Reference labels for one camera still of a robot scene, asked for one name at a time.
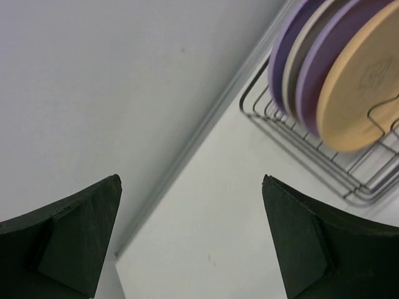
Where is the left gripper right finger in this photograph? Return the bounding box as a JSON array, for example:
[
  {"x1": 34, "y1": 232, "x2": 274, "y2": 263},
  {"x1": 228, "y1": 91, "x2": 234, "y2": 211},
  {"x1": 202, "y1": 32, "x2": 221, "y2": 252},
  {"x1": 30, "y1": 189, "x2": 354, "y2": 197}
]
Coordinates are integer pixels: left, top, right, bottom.
[{"x1": 262, "y1": 175, "x2": 398, "y2": 298}]

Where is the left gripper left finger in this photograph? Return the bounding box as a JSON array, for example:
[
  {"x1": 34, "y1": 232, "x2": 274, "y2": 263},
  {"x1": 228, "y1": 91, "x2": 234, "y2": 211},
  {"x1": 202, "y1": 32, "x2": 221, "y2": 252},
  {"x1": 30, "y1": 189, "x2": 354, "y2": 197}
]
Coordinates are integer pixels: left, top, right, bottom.
[{"x1": 1, "y1": 174, "x2": 122, "y2": 298}]

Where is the cream plate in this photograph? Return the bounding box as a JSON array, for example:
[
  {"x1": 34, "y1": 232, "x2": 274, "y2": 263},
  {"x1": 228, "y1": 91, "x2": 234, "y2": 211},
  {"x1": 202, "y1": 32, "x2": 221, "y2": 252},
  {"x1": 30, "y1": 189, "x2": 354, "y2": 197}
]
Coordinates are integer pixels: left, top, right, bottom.
[{"x1": 282, "y1": 0, "x2": 348, "y2": 120}]

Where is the orange plate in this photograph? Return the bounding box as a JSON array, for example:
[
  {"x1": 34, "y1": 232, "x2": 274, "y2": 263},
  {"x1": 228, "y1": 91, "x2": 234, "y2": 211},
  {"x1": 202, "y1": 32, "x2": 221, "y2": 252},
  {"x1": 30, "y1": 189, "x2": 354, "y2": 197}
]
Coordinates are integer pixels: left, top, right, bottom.
[{"x1": 317, "y1": 1, "x2": 398, "y2": 152}]

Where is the purple plate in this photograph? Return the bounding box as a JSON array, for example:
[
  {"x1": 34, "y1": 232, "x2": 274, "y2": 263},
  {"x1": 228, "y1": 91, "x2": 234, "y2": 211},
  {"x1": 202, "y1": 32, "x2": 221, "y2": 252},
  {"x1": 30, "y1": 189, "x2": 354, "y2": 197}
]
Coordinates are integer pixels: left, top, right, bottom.
[
  {"x1": 268, "y1": 0, "x2": 324, "y2": 113},
  {"x1": 296, "y1": 0, "x2": 391, "y2": 137}
]

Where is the aluminium frame rail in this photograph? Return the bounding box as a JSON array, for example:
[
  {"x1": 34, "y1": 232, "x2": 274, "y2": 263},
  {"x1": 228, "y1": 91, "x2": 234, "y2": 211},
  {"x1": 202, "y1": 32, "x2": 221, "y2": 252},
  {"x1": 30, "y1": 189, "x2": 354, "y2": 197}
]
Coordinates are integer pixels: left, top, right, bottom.
[{"x1": 113, "y1": 1, "x2": 295, "y2": 259}]

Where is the wire dish rack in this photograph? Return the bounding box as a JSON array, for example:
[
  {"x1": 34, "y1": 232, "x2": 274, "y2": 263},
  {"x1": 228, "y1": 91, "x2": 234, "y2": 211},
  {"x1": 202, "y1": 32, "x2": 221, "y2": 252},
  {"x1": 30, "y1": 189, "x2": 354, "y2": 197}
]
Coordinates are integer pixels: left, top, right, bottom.
[{"x1": 239, "y1": 61, "x2": 398, "y2": 207}]

